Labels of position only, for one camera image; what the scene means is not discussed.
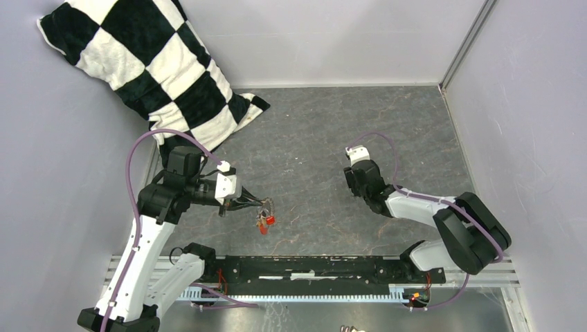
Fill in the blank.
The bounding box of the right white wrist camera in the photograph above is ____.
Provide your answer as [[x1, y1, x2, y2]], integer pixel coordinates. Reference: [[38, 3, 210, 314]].
[[345, 145, 371, 167]]

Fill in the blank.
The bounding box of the corner aluminium post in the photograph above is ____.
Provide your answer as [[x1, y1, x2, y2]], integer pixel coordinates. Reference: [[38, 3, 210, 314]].
[[438, 0, 498, 94]]

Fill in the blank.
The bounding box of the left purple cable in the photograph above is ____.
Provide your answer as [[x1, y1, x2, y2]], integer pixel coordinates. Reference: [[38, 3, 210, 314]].
[[98, 129, 260, 332]]

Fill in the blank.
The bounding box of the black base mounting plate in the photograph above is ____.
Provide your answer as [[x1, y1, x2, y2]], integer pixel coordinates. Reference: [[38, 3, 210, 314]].
[[198, 256, 446, 296]]

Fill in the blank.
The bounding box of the black white checkered pillow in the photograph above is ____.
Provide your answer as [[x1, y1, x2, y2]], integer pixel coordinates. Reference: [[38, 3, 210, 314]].
[[37, 0, 270, 161]]

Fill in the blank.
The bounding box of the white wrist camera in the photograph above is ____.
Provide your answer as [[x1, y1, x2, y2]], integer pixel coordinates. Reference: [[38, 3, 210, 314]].
[[345, 145, 371, 167], [215, 160, 242, 205]]

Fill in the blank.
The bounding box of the red key tag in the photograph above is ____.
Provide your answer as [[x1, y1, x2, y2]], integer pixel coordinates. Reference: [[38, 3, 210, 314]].
[[257, 216, 276, 235]]

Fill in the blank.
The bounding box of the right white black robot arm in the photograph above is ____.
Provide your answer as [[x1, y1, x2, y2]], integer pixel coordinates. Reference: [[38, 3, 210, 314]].
[[343, 160, 512, 282]]

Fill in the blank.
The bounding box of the slotted white cable duct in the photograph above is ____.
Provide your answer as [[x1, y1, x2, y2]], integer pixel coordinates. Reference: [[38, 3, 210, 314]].
[[177, 286, 408, 304]]

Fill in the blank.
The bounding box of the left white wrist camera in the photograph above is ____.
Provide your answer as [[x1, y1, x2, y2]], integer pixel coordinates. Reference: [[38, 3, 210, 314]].
[[215, 160, 242, 205]]

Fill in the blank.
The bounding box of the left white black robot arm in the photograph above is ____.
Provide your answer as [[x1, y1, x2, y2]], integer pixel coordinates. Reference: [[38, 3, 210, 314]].
[[77, 147, 249, 331]]

